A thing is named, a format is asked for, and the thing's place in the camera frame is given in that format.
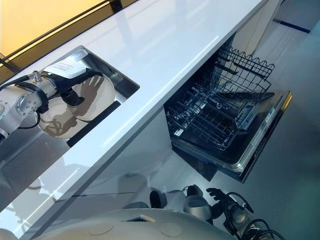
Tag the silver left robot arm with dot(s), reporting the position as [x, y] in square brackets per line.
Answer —
[23, 101]

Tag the large beige round plate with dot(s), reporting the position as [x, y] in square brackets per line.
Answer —
[101, 100]

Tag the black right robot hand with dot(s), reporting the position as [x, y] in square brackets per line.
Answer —
[217, 194]

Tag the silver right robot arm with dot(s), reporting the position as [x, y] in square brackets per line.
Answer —
[237, 212]

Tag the black sink edge strip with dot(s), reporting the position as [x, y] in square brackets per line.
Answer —
[92, 125]

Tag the open dishwasher door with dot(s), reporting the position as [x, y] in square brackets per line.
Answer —
[260, 140]

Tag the silver robot leg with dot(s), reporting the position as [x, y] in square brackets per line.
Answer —
[197, 205]
[165, 198]

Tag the grey cabinet front panel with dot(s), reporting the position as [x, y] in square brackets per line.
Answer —
[140, 160]

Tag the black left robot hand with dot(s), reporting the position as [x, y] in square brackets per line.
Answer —
[65, 68]

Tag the black window frame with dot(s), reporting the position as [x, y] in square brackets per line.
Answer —
[50, 27]

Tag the stainless steel sink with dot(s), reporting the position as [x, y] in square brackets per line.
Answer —
[117, 75]

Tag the dishwasher detergent dispenser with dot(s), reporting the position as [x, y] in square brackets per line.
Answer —
[246, 117]

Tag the pale robot torso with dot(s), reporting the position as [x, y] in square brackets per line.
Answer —
[125, 227]

